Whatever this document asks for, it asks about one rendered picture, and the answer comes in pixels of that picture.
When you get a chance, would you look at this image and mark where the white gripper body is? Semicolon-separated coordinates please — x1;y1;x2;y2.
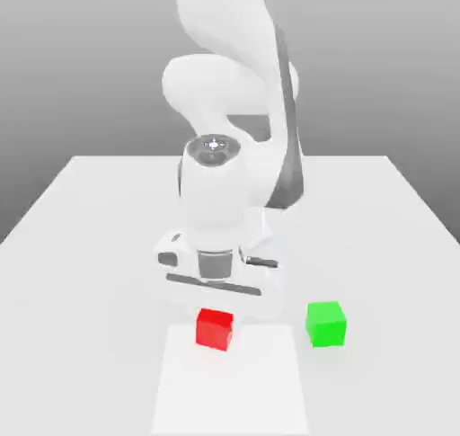
162;267;268;305

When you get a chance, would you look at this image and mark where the small red cube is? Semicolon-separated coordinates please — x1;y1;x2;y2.
195;307;234;352

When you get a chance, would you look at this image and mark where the small green cube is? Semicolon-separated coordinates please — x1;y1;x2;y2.
305;300;349;349

